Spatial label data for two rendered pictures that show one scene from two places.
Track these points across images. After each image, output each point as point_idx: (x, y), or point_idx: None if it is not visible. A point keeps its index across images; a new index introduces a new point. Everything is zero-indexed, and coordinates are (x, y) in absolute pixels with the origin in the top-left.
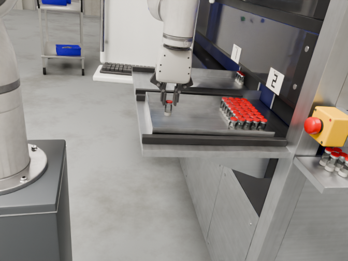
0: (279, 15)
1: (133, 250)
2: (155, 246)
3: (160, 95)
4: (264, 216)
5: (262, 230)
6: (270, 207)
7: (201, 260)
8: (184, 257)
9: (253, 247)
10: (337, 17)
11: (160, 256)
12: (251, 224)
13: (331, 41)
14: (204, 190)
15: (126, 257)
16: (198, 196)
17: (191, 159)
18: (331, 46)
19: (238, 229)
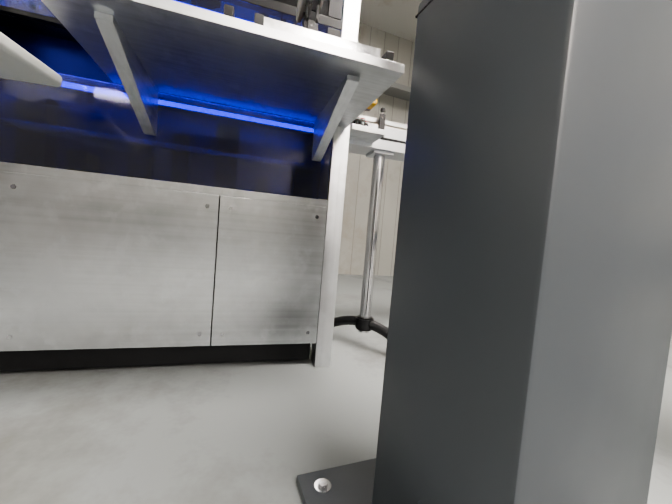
0: (280, 6)
1: (164, 449)
2: (165, 419)
3: (311, 26)
4: (335, 193)
5: (338, 205)
6: (339, 180)
7: (217, 374)
8: (206, 388)
9: (331, 233)
10: (355, 20)
11: (196, 411)
12: (319, 215)
13: (355, 35)
14: (161, 279)
15: (182, 460)
16: (128, 313)
17: (30, 281)
18: (357, 39)
19: (296, 241)
